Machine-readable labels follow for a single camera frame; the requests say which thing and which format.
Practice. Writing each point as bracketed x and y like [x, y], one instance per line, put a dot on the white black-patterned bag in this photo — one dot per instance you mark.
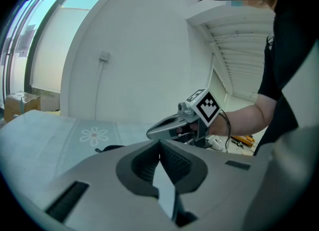
[216, 143]

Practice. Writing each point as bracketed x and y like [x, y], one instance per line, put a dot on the light blue face mask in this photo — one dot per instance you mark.
[236, 3]

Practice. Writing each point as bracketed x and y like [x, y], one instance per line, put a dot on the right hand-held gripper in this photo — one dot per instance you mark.
[208, 106]

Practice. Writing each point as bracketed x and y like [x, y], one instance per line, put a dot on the yellow black tool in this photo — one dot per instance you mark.
[243, 140]

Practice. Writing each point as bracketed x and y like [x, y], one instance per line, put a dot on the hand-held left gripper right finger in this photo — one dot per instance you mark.
[224, 190]

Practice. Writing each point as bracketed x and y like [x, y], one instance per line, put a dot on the person's black clothes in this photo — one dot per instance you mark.
[289, 38]

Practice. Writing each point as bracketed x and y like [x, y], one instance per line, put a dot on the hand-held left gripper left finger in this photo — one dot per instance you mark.
[99, 195]

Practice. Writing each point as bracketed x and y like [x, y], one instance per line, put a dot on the light blue floral tablecloth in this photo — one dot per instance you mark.
[37, 138]

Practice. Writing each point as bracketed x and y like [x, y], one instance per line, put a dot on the white wall box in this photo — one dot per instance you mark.
[104, 56]

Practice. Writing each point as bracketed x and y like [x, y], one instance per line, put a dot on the person's right forearm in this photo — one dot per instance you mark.
[249, 118]

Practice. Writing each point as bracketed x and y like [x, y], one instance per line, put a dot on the large brown cardboard box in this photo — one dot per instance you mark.
[17, 105]

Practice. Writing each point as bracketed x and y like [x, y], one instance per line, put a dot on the person's right hand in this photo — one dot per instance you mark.
[194, 128]

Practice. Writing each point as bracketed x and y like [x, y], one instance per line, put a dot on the black framed glass door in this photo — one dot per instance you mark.
[32, 26]

